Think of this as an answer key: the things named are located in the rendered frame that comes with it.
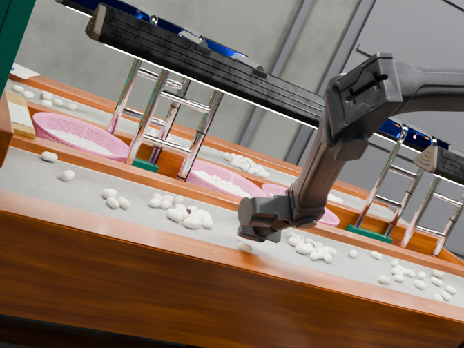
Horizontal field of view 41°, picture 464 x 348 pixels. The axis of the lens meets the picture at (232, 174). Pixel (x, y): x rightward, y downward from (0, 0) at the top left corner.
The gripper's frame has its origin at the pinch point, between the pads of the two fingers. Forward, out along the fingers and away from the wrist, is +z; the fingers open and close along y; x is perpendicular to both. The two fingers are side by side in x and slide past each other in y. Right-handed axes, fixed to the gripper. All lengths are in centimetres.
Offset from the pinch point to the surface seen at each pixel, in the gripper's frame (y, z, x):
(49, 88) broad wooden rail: 36, 68, -55
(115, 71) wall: -11, 160, -126
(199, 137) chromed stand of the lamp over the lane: 7.4, 12.0, -26.6
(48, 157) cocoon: 43.4, 12.7, -10.0
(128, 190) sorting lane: 24.6, 10.9, -6.6
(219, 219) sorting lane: 0.8, 9.4, -5.1
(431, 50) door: -172, 91, -171
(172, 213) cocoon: 17.2, 1.1, -0.5
